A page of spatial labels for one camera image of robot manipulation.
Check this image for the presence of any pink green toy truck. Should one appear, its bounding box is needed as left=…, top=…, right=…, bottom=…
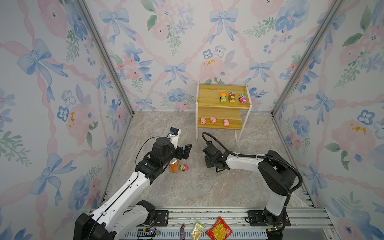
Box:
left=180, top=165, right=189, bottom=171

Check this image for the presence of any green orange toy car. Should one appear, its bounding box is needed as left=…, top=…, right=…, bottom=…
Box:
left=220, top=92, right=227, bottom=103

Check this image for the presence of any grey green toy truck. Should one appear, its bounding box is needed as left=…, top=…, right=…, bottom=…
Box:
left=228, top=92, right=236, bottom=103

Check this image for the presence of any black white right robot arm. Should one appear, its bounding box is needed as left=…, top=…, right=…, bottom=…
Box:
left=203, top=141, right=303, bottom=231

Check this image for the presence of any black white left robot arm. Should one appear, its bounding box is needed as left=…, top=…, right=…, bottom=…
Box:
left=73, top=136, right=192, bottom=240

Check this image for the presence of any wooden two-tier shelf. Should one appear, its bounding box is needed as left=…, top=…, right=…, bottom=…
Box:
left=195, top=83, right=253, bottom=143

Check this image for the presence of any orange soda can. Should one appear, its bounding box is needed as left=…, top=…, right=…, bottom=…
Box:
left=169, top=159, right=180, bottom=174

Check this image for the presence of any red snack packet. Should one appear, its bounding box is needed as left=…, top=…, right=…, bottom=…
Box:
left=206, top=217, right=233, bottom=240

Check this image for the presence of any yellow green snack packet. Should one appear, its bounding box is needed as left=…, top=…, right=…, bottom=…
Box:
left=190, top=221, right=206, bottom=240

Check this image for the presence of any purple small bottle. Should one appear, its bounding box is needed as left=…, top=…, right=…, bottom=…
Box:
left=180, top=224, right=186, bottom=240

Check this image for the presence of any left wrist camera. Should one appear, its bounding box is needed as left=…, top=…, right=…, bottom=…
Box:
left=168, top=127, right=181, bottom=149

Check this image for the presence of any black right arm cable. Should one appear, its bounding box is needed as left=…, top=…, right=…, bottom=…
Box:
left=201, top=132, right=304, bottom=208

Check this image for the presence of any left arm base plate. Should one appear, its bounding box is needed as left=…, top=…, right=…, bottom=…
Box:
left=139, top=210, right=169, bottom=228

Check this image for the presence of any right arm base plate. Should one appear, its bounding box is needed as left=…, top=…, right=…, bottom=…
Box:
left=246, top=210, right=291, bottom=228

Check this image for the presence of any aluminium front rail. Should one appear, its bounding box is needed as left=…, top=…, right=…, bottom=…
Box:
left=80, top=205, right=338, bottom=240

